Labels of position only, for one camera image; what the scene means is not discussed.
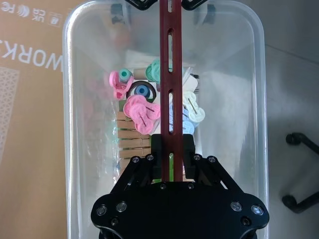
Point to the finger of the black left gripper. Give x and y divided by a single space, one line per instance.
192 5
142 5

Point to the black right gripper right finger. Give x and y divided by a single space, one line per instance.
189 159

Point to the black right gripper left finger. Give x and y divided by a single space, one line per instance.
156 159

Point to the dark red slotted bar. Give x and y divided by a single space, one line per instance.
165 119

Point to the wooden clothes pegs card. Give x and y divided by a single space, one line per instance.
132 144

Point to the light blue knot clip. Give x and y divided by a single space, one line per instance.
188 127

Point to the pink knot clip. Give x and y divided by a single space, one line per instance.
142 113

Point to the cream knot clip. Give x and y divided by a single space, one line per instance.
193 107

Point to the mint green knot clip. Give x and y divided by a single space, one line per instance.
153 71

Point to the beige wooden spool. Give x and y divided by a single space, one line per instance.
139 74

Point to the clear plastic storage bin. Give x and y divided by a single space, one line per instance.
224 99

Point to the blue thread spool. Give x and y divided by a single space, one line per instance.
141 90

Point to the teal thread spool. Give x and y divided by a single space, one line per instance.
124 74

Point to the white paper packet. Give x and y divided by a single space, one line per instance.
190 81

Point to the brown tape roll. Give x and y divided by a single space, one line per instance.
130 85

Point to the pink plastic clothes peg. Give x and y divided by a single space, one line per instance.
117 85

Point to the brown printed cardboard box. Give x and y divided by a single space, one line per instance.
30 149

